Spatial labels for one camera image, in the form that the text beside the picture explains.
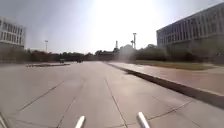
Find row of trees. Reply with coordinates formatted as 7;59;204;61
0;43;224;64

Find tall light mast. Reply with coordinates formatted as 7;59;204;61
132;32;138;50

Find grey concrete slab pavement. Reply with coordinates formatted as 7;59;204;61
0;60;224;128

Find robot's own part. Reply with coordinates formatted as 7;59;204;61
136;111;151;128
74;115;86;128

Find grass strip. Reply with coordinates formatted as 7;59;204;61
133;59;218;71

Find dark stone kerb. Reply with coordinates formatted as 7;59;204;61
105;62;224;110

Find low flat planting island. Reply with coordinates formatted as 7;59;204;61
25;62;71;68

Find thin lamp pole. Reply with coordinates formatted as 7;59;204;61
44;39;49;53

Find reddish raised paved terrace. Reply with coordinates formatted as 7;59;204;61
108;60;224;96

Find large grey office building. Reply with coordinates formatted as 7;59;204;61
156;2;224;63

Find pale multi-storey building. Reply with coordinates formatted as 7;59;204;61
0;17;27;50

